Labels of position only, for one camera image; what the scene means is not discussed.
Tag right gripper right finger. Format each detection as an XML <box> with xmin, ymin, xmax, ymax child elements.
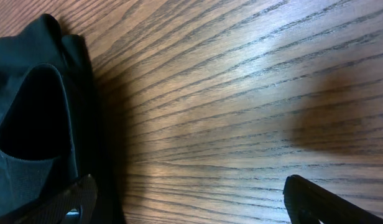
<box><xmin>283</xmin><ymin>175</ymin><xmax>383</xmax><ymax>224</ymax></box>

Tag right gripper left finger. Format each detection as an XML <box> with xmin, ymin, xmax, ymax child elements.
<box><xmin>0</xmin><ymin>174</ymin><xmax>98</xmax><ymax>224</ymax></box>

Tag black polo shirt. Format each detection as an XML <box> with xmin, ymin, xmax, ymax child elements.
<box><xmin>0</xmin><ymin>14</ymin><xmax>124</xmax><ymax>223</ymax></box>

